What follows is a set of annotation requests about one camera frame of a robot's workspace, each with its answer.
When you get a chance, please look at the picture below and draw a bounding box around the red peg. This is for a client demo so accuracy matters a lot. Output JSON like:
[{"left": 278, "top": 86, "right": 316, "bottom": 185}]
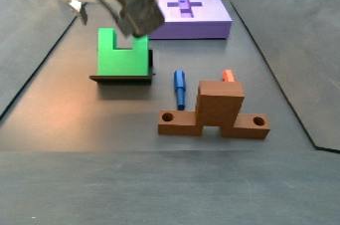
[{"left": 222, "top": 70, "right": 235, "bottom": 82}]

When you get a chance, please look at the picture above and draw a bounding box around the green U-shaped block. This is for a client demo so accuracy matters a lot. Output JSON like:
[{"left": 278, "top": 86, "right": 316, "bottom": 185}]
[{"left": 98, "top": 28, "right": 150, "bottom": 76}]

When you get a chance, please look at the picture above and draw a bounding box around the black fixture bracket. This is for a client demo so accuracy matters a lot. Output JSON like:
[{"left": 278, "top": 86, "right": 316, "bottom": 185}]
[{"left": 90, "top": 50, "right": 155, "bottom": 85}]

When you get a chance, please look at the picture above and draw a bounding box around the blue peg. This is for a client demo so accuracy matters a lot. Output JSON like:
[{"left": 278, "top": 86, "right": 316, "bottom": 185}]
[{"left": 174, "top": 70, "right": 186, "bottom": 111}]

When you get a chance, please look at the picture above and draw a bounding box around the purple board with cross slot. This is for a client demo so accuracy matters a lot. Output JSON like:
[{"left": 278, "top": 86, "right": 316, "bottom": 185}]
[{"left": 150, "top": 0, "right": 232, "bottom": 40}]

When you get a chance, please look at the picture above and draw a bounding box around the brown T-shaped block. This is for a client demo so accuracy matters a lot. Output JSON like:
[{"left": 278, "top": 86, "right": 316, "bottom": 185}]
[{"left": 159, "top": 81, "right": 271, "bottom": 139}]

